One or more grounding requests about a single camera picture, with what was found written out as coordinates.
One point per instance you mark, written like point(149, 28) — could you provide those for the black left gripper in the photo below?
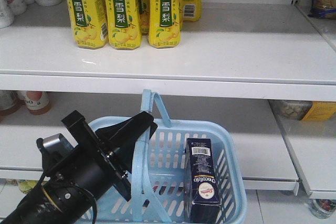
point(120, 140)

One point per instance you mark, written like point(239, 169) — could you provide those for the light blue plastic basket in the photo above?
point(158, 173)

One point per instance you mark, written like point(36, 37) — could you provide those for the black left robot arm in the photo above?
point(75, 177)

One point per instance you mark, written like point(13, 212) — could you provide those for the dark blue cookie box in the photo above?
point(201, 197)

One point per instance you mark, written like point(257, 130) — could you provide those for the peach drink bottle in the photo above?
point(37, 102)

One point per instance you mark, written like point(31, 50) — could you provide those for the yellow pear drink bottle middle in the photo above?
point(124, 29)

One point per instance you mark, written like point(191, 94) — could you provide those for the yellow pear drink bottle left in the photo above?
point(88, 21)

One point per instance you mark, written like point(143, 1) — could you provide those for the yellow pear drink bottle right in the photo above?
point(165, 23)

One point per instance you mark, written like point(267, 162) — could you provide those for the white supermarket shelf unit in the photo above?
point(240, 54)

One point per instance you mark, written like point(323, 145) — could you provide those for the clear cookie tub yellow label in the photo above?
point(303, 110)

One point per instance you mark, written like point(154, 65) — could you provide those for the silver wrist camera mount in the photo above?
point(57, 144)

